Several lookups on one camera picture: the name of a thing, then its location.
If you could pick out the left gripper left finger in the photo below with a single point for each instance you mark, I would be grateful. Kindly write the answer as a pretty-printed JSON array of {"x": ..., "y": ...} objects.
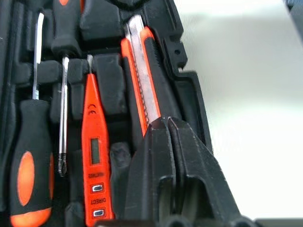
[{"x": 146, "y": 165}]

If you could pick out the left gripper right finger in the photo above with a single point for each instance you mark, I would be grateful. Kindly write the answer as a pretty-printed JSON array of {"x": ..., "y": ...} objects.
[{"x": 194, "y": 160}]

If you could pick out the orange voltage tester pen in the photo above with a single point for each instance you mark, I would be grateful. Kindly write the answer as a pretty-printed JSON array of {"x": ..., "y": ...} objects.
[{"x": 94, "y": 123}]

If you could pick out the orange black utility knife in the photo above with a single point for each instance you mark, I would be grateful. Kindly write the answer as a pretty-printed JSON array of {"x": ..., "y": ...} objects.
[{"x": 146, "y": 94}]

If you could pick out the black tool case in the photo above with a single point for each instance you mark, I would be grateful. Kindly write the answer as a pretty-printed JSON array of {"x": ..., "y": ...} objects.
[{"x": 187, "y": 94}]

